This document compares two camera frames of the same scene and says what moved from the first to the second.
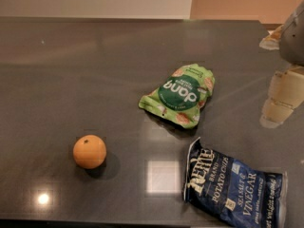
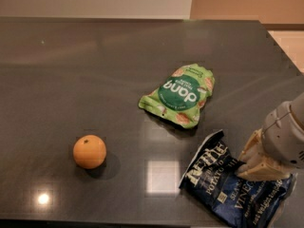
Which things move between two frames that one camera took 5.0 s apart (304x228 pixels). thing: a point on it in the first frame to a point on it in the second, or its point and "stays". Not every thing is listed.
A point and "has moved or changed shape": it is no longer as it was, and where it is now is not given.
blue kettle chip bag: [236, 193] has moved or changed shape
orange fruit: [89, 151] stays
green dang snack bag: [181, 95] stays
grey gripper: [293, 42] to [282, 136]
